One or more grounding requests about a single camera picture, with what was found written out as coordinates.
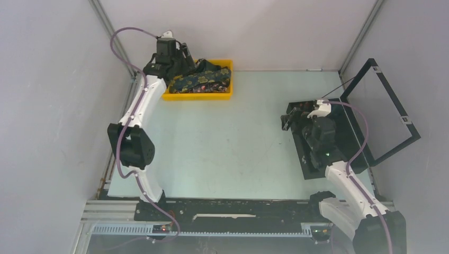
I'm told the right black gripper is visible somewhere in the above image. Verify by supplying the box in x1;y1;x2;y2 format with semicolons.
280;108;317;150

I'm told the navy gold floral tie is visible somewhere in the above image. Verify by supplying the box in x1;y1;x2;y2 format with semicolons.
168;67;232;94

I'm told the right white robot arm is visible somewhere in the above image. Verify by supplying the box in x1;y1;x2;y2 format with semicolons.
281;99;407;253

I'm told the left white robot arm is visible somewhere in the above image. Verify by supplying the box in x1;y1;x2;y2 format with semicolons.
107;37;195;221

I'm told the black storage box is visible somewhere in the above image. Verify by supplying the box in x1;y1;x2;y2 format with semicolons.
289;99;370;180

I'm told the dark green tie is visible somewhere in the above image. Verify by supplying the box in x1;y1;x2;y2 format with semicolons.
194;59;222;73

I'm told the yellow plastic bin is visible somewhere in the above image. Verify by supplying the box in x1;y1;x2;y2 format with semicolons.
161;59;234;101

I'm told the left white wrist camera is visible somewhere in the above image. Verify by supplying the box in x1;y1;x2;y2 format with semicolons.
160;30;174;39

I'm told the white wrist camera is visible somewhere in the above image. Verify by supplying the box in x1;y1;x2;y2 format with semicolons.
307;99;331;119
160;30;174;39

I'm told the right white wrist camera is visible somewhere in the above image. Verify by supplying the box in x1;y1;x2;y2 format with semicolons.
307;99;331;119

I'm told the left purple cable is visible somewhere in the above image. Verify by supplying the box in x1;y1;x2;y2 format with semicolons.
110;27;181;243

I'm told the black box lid frame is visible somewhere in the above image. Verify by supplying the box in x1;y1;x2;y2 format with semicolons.
339;58;421;167

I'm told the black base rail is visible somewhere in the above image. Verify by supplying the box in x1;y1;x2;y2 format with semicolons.
134;198;330;234

